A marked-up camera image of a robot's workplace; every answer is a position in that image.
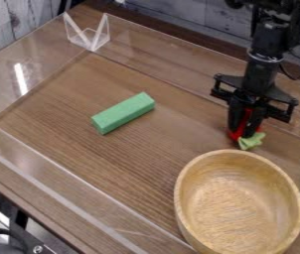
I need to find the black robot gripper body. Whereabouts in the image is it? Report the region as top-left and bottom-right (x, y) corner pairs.
(211, 73), (298, 123)

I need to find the red plush strawberry green leaf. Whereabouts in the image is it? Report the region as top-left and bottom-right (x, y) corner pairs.
(227, 108), (265, 151)

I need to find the wooden oval bowl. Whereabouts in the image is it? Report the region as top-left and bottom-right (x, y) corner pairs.
(174, 149), (300, 254)

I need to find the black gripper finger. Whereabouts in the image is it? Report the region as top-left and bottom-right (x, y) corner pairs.
(242, 107), (265, 138)
(227, 97), (244, 132)

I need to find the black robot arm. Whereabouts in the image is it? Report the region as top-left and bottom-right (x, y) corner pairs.
(211, 0), (300, 141)

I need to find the green rectangular foam block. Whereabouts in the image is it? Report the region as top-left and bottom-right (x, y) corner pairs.
(90, 92), (155, 135)

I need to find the clear acrylic tray enclosure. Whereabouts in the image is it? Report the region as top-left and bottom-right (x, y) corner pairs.
(0, 12), (300, 254)

